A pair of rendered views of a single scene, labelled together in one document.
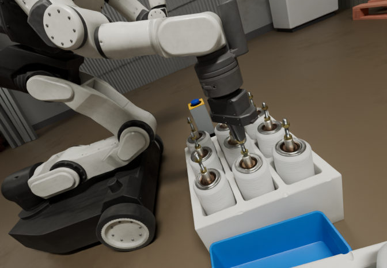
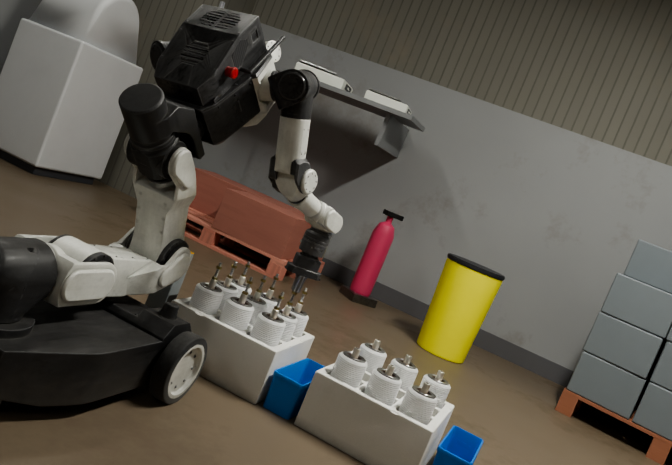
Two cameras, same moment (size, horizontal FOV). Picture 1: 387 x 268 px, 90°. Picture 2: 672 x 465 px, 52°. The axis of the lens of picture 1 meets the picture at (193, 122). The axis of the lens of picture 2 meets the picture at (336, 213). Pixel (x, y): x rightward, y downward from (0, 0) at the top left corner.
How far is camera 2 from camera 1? 2.15 m
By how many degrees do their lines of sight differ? 78
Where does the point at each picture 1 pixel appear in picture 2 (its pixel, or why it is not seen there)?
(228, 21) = not seen: hidden behind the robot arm
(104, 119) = (170, 224)
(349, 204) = not seen: hidden behind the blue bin
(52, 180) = (98, 277)
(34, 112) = not seen: outside the picture
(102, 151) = (137, 263)
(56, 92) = (188, 176)
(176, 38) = (332, 220)
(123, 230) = (182, 367)
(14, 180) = (32, 254)
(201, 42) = (335, 228)
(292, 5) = (58, 129)
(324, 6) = (90, 161)
